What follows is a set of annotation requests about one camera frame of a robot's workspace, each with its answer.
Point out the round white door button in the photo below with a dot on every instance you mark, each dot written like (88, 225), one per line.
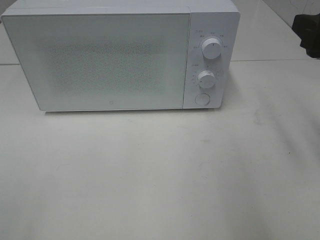
(202, 99)

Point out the white microwave knob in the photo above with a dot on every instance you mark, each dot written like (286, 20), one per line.
(211, 48)
(206, 79)

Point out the white microwave door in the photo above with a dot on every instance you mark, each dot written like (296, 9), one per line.
(102, 62)

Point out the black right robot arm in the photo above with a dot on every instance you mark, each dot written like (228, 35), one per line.
(307, 28)

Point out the white microwave oven body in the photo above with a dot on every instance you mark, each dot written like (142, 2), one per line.
(207, 18)

